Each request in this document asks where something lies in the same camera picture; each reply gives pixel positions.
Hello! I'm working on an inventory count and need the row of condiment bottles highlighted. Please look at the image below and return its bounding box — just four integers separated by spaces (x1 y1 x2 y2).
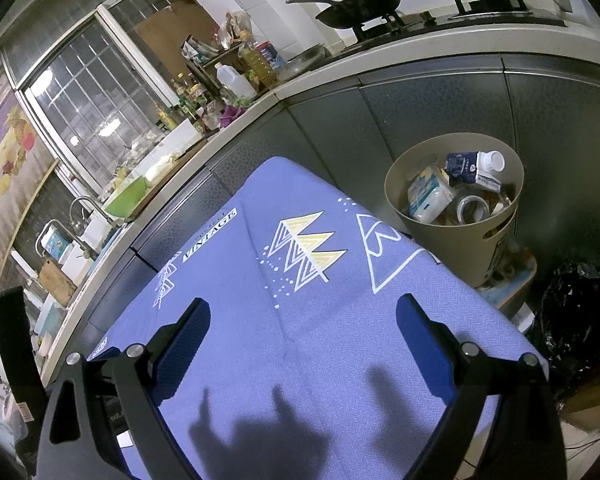
157 72 216 133

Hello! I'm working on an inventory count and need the purple vegetable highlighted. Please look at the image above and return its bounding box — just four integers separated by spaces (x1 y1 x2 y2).
220 102 246 128

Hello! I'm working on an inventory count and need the blue printed tablecloth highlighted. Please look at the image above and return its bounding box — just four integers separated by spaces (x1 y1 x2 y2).
82 156 551 480

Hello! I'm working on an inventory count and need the yellow cooking oil bottle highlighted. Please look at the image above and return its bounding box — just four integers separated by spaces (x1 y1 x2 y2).
240 35 278 88

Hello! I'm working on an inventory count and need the blue label oil bottle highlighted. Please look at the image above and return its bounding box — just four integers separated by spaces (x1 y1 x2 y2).
257 41 287 72

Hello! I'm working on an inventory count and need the white blue packet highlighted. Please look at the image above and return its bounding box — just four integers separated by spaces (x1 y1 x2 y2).
407 165 453 223

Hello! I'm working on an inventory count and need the black wok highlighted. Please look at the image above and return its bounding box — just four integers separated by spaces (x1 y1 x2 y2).
286 0 402 30

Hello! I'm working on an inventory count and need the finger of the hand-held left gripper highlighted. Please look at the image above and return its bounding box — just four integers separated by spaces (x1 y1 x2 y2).
0 286 48 411

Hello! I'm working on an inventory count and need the green plastic basin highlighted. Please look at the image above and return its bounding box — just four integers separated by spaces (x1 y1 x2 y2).
102 175 148 218

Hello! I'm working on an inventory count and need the wooden cutting board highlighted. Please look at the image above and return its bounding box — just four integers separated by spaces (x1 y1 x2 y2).
37 259 78 306

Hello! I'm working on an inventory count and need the black gas stove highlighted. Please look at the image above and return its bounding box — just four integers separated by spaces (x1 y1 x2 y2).
350 0 568 43

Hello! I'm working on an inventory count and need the blue white detergent bottle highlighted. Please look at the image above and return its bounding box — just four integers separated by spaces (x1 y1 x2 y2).
45 232 71 256

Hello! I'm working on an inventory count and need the black trash bag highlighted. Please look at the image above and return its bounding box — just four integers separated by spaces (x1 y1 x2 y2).
537 260 600 401

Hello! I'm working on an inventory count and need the steel basin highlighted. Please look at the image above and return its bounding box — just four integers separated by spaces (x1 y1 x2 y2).
280 44 326 81

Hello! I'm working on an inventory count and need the white basin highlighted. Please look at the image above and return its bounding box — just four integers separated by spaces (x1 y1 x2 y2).
142 119 205 183

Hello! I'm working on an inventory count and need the grey kitchen counter cabinet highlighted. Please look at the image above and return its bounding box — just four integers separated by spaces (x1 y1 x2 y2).
30 35 600 411

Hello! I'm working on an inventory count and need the white plastic jug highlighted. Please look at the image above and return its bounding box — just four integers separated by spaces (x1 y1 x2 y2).
215 62 257 103

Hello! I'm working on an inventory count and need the light blue plastic box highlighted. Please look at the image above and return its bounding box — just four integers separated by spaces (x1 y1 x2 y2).
32 302 66 341

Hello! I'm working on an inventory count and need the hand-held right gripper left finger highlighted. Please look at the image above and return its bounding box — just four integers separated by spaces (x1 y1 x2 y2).
36 297 212 480

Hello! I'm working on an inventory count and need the white ceramic sink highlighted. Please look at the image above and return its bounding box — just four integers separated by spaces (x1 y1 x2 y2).
60 210 116 286

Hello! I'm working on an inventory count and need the blue white milk carton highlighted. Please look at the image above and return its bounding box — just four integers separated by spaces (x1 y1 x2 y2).
444 150 506 191

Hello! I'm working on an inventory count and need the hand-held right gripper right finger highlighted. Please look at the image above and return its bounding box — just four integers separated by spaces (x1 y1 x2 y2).
396 294 568 480

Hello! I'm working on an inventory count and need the barred kitchen window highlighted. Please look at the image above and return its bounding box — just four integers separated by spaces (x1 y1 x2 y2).
2 0 221 196

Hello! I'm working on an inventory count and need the beige plastic waste bin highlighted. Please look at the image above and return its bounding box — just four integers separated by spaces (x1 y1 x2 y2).
384 132 526 288

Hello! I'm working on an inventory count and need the steel faucet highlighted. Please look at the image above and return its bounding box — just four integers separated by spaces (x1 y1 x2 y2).
35 219 98 261
69 196 112 241

